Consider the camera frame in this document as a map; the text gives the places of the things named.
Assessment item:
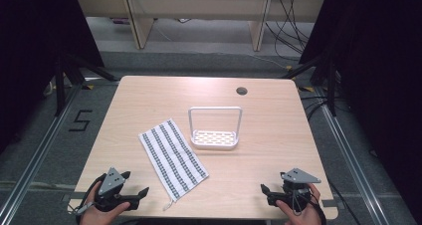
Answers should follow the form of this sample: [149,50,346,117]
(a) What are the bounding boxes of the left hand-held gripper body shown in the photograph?
[94,167,140,213]

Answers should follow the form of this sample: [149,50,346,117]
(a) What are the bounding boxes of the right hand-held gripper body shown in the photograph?
[267,167,321,213]

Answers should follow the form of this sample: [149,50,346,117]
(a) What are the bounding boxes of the striped white grey cloth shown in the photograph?
[137,117,210,212]

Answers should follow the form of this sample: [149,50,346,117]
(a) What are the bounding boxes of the white rack with handle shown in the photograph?
[187,106,244,151]

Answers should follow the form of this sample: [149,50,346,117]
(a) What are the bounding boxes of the person's left hand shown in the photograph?
[79,181,131,225]

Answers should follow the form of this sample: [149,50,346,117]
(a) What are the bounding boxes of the person's right hand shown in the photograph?
[275,183,322,225]

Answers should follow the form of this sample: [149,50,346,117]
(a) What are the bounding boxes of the black metal stand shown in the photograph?
[53,53,118,117]
[282,51,338,117]

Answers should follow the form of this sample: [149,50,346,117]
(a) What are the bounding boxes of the black curtain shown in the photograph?
[0,0,106,154]
[298,0,422,225]

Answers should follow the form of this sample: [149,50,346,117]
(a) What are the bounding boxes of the light wooden background desk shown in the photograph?
[74,0,326,52]

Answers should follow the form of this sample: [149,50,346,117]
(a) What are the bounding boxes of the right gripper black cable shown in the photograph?
[291,186,327,225]

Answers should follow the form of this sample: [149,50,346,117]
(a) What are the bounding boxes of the aluminium floor rail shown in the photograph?
[0,82,86,225]
[313,85,390,225]

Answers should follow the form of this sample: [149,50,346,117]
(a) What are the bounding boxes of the black floor cables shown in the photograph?
[300,95,334,120]

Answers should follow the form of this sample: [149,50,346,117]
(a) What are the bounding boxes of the black hanging cables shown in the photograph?
[264,0,316,61]

